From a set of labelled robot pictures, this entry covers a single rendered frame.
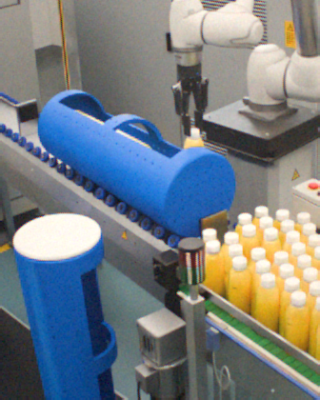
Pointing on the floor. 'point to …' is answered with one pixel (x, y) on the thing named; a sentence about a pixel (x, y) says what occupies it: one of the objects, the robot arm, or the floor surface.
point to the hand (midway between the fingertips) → (192, 123)
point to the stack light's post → (196, 348)
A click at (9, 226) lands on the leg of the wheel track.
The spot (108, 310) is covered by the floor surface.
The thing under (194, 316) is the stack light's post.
